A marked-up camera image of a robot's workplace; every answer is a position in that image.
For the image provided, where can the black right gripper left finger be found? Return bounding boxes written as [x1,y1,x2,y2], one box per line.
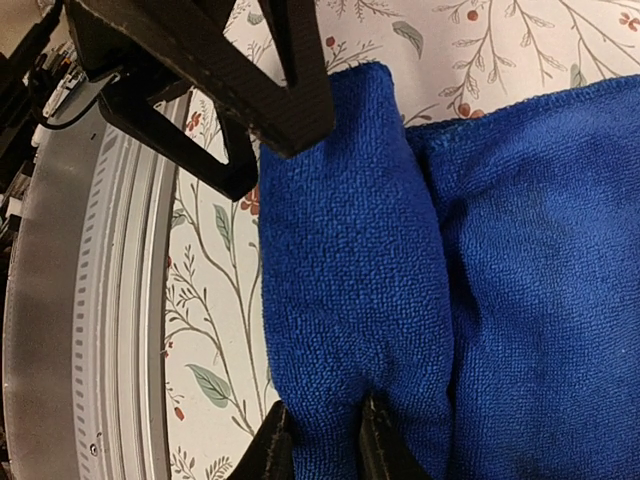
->
[227,402,294,480]

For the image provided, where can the blue microfibre towel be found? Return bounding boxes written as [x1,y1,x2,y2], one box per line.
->
[259,63,639,479]

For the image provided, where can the floral patterned table mat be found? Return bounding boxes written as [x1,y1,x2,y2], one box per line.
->
[163,1,639,479]

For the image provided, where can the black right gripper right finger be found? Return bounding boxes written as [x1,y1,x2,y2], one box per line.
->
[359,397,430,480]

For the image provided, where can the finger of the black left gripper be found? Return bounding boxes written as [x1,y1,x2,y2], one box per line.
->
[98,78,258,201]
[64,1,334,158]

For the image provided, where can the aluminium front rail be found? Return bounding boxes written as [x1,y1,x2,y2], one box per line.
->
[2,110,176,479]

